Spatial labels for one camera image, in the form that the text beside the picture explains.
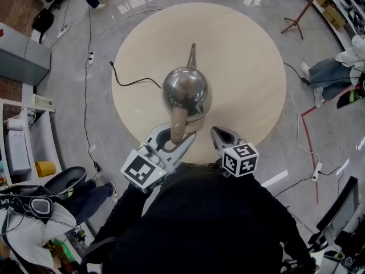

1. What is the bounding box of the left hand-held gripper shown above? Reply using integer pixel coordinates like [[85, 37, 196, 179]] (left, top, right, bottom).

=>
[[120, 122, 197, 194]]

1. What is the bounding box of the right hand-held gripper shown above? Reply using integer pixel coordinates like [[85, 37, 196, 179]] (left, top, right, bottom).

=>
[[210, 126, 259, 178]]

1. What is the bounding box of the steel electric kettle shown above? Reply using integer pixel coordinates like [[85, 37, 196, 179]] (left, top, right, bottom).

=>
[[161, 42, 213, 144]]

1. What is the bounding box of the person's right forearm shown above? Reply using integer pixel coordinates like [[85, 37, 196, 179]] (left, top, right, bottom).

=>
[[245, 172, 314, 268]]

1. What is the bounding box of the person's left forearm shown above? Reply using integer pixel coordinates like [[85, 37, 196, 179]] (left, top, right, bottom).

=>
[[95, 181, 151, 248]]

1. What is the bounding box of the red floor tape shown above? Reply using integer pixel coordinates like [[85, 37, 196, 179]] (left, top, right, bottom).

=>
[[301, 84, 356, 205]]

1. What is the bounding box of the person's black clothing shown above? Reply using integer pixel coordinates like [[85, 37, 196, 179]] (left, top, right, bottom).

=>
[[81, 163, 317, 274]]

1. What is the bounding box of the black pouch with green trim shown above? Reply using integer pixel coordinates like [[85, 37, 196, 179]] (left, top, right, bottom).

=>
[[44, 166, 88, 201], [336, 84, 365, 110]]

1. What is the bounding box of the white curved counter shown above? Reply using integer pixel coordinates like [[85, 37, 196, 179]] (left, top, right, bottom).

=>
[[21, 83, 63, 179]]

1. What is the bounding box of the yellow container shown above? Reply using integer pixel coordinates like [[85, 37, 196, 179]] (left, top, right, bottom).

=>
[[34, 160, 56, 179]]

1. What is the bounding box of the black tablet monitor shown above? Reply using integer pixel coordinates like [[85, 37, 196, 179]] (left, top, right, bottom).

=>
[[307, 175, 360, 253]]

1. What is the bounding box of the wooden coat stand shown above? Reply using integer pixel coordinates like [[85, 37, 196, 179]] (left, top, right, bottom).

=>
[[281, 0, 327, 41]]

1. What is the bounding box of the black grey padded gear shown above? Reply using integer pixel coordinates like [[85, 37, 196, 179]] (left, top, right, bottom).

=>
[[28, 196, 54, 219]]

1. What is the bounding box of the white box appliance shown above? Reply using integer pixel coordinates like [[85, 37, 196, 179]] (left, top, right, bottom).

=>
[[5, 130, 31, 175]]

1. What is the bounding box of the white display shelving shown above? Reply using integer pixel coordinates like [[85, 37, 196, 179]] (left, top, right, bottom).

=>
[[299, 0, 365, 51]]

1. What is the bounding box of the white shelf rack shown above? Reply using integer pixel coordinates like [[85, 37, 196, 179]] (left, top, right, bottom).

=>
[[0, 97, 38, 188]]

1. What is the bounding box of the silver refrigerator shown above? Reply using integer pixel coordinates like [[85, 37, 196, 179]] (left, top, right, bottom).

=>
[[0, 21, 52, 87]]

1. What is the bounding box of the black bag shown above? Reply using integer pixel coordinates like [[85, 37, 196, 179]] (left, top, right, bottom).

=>
[[31, 7, 55, 34]]

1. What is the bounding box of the black power cable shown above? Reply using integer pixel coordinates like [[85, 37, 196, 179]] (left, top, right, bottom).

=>
[[109, 61, 162, 90]]

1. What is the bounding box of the black floor cable with adapter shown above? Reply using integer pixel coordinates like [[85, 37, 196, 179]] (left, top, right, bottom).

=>
[[84, 0, 102, 172], [283, 62, 311, 86]]

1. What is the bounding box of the white floor cable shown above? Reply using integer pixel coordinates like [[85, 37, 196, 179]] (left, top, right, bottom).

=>
[[94, 6, 166, 38], [286, 88, 322, 165]]

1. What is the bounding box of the thin black cable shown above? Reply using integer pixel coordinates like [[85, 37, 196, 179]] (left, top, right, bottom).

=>
[[321, 166, 344, 211], [273, 175, 314, 198]]

